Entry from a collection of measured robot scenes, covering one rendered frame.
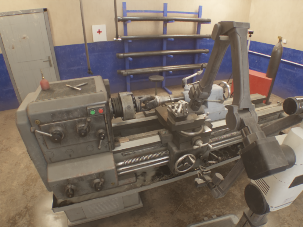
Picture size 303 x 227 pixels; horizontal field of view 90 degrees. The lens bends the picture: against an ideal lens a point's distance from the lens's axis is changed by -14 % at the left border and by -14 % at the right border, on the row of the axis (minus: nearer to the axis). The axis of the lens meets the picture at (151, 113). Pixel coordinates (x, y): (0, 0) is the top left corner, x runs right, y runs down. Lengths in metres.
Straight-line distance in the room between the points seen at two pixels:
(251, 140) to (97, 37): 3.96
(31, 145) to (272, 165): 1.39
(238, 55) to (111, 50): 3.93
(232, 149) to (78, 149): 1.74
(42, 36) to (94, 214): 3.66
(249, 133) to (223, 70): 5.56
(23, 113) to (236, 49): 1.29
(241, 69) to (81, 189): 1.37
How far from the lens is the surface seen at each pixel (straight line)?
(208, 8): 5.46
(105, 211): 2.03
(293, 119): 1.07
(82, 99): 1.25
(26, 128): 1.37
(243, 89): 0.71
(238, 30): 0.74
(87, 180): 1.48
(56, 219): 2.24
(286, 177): 0.82
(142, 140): 1.54
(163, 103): 1.63
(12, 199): 2.69
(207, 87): 0.97
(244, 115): 0.72
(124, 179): 1.73
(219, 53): 0.85
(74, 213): 1.98
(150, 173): 1.85
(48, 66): 4.53
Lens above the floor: 1.79
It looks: 29 degrees down
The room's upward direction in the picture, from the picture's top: straight up
